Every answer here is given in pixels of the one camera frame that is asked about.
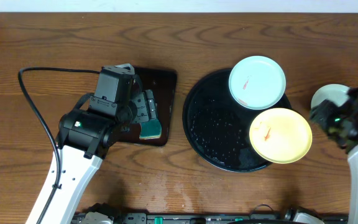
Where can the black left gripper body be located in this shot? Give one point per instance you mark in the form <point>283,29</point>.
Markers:
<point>148,109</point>

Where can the small light green plate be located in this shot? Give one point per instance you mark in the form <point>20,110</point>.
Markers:
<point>333,92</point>

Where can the yellow plate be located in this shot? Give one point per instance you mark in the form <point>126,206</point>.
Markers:
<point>280,135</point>

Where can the black rectangular water tray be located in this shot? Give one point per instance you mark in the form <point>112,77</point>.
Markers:
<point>162,82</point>

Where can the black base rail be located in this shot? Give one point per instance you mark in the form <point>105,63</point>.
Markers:
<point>103,213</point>

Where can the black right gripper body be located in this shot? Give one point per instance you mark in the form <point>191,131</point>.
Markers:
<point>328,116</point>

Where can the large light green plate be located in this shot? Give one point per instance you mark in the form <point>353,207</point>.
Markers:
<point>257,82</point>

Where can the black round tray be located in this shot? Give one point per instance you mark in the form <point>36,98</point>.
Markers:
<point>217,127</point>

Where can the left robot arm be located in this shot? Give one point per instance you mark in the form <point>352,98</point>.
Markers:
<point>85,134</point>

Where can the green scrubbing sponge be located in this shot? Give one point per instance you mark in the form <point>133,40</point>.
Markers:
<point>151,129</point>

